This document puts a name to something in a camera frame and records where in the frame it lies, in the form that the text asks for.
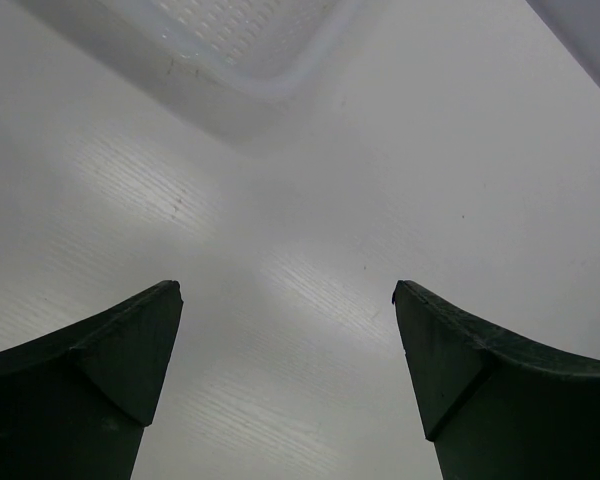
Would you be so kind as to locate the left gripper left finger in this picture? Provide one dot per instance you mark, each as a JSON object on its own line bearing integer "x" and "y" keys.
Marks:
{"x": 74, "y": 403}

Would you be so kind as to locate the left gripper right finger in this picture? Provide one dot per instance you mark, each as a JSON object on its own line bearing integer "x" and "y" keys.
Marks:
{"x": 495, "y": 404}

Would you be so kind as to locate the white perforated plastic basket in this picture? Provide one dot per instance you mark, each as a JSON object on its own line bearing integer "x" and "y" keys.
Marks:
{"x": 264, "y": 49}

